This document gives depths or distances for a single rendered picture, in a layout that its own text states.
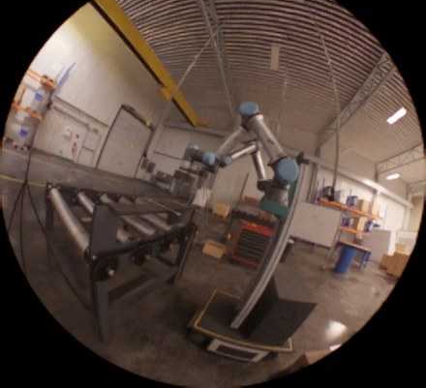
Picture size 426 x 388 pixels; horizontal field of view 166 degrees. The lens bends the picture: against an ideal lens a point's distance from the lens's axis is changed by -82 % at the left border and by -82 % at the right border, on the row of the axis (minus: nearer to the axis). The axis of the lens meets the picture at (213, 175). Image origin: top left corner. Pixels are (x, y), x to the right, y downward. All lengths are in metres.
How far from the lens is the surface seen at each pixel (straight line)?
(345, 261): 5.72
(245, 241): 3.10
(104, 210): 0.66
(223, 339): 1.35
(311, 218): 5.25
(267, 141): 0.80
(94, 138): 10.49
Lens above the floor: 1.38
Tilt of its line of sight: 6 degrees up
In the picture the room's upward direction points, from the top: 19 degrees clockwise
